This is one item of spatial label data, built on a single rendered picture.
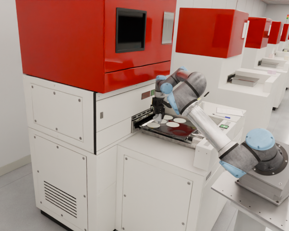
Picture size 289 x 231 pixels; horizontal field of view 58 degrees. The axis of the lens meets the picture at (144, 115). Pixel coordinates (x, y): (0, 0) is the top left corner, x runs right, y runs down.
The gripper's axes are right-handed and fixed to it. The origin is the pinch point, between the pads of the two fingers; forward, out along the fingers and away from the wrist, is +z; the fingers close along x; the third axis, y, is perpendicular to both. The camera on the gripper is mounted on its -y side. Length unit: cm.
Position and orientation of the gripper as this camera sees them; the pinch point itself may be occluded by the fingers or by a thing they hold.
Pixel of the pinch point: (159, 122)
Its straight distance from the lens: 194.4
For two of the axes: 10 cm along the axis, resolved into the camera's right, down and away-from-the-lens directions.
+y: -8.6, 1.3, -4.9
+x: 5.1, 3.3, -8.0
